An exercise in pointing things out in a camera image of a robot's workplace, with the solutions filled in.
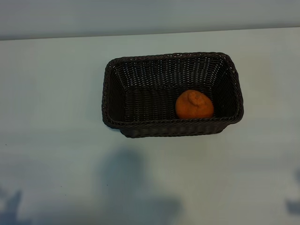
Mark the dark brown woven basket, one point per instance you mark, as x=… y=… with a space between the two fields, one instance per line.
x=145 y=98

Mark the orange fruit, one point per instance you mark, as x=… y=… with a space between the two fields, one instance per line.
x=194 y=105

